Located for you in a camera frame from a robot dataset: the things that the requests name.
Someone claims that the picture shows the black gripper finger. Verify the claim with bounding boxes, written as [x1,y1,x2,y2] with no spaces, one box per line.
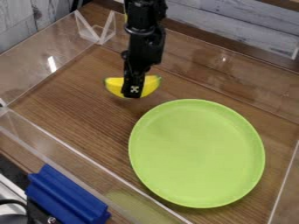
[121,75,145,98]

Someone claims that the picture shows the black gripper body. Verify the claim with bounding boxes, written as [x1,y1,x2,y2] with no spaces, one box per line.
[123,0,168,76]

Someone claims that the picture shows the yellow toy banana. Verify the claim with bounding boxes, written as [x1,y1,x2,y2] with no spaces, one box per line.
[104,75,161,98]

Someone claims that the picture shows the green plate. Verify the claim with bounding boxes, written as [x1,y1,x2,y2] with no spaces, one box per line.
[128,99,265,208]

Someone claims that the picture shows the blue plastic clamp block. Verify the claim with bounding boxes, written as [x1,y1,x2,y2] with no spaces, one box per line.
[25,164,111,224]

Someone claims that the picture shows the clear acrylic triangular bracket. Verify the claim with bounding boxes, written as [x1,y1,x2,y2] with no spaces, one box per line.
[75,10,116,46]

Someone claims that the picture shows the clear acrylic enclosure wall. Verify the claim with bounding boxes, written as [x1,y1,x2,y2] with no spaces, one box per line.
[0,107,192,224]

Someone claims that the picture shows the black cable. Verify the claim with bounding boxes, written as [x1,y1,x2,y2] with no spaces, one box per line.
[0,199,28,209]

